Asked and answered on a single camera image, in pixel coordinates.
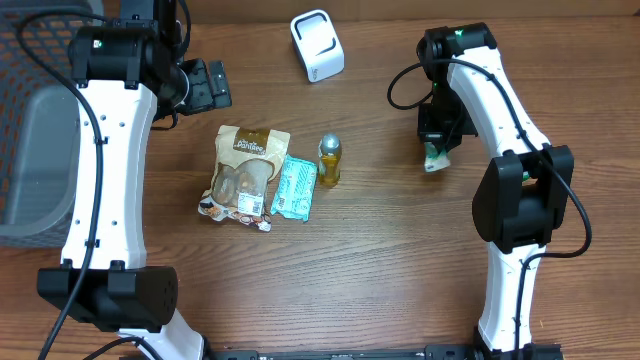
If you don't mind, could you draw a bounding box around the small teal tissue pack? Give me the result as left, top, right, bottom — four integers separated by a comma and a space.
424, 142, 451, 173

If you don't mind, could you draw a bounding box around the brown snack wrapper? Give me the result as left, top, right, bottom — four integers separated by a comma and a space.
198, 125, 290, 232

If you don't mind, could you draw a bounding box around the yellow liquid bottle silver cap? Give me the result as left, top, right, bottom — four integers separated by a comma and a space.
318, 133, 342, 186

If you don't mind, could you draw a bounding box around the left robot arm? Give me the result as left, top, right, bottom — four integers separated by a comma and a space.
37, 1, 216, 359

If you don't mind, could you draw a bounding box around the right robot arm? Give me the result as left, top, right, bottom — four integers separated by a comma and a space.
416, 23, 574, 359

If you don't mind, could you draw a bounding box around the white barcode scanner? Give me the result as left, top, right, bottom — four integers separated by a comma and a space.
290, 9, 345, 83

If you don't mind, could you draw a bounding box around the dark grey plastic basket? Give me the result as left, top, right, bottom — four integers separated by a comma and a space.
1, 0, 104, 248

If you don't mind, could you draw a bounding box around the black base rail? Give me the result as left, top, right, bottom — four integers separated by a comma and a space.
207, 345, 565, 360

